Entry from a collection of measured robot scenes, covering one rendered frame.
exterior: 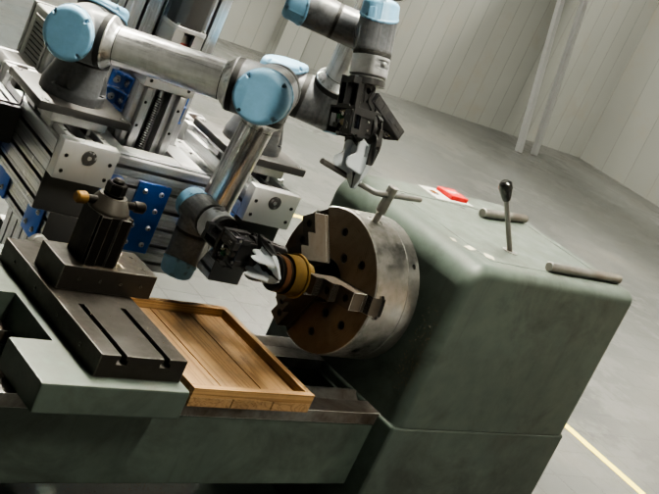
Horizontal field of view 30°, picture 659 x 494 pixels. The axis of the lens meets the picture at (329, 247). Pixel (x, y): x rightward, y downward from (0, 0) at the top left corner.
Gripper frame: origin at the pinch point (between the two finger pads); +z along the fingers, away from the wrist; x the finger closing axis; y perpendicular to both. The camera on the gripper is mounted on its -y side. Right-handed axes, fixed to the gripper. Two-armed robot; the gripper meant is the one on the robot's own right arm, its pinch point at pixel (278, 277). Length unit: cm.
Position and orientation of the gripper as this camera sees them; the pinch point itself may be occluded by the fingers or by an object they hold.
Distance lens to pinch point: 245.5
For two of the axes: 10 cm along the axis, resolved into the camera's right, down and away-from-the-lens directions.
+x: 4.0, -8.8, -2.7
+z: 5.4, 4.6, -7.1
